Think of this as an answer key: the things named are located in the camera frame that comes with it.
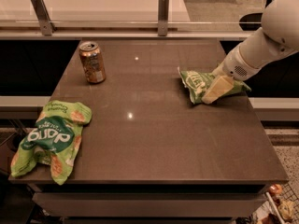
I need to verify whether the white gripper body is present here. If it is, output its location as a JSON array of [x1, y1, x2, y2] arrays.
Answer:
[[222, 45, 260, 81]]

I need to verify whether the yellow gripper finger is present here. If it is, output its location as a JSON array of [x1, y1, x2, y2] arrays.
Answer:
[[202, 76, 234, 104], [212, 63, 225, 77]]

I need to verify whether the green jalapeno chip bag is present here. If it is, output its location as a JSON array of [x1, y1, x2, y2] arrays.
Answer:
[[178, 68, 251, 105]]

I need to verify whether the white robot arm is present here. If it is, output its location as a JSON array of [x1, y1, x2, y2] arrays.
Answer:
[[202, 0, 299, 104]]

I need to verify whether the green rice chip bag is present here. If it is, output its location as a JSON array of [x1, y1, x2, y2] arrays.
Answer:
[[10, 100, 92, 185]]

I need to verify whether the black office chair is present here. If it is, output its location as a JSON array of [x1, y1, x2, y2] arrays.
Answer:
[[238, 0, 299, 32]]

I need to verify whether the orange soda can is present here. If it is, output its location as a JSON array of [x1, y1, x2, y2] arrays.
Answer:
[[79, 41, 106, 84]]

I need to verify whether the middle metal glass bracket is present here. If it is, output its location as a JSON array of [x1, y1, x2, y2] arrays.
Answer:
[[157, 0, 169, 36]]

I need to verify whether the metal glass bracket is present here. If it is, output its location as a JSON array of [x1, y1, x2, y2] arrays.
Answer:
[[157, 0, 169, 36], [30, 0, 55, 36]]

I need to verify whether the wire basket with snacks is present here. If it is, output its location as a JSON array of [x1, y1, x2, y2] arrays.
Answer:
[[250, 184, 299, 224]]

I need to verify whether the left metal glass bracket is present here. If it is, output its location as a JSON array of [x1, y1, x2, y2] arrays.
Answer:
[[30, 0, 55, 36]]

